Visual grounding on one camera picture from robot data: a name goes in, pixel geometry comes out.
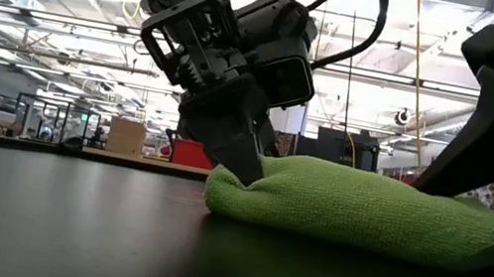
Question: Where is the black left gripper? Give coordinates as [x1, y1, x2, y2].
[118, 0, 306, 193]

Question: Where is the green microfibre towel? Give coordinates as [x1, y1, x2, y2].
[197, 139, 494, 277]

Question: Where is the red plastic bin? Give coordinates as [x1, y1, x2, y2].
[169, 137, 217, 171]

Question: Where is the black round ceiling lamp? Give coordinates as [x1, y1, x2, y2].
[392, 106, 415, 129]

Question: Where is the long wooden table top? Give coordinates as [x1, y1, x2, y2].
[81, 145, 213, 178]

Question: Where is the brown cardboard box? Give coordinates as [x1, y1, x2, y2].
[104, 114, 150, 158]

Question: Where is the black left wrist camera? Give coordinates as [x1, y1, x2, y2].
[225, 0, 332, 116]

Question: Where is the yellow cable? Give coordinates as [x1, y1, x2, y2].
[387, 0, 450, 169]

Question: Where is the black camera cable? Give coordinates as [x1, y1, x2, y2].
[295, 0, 392, 81]

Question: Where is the black framed glass enclosure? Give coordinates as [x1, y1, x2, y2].
[9, 91, 105, 151]

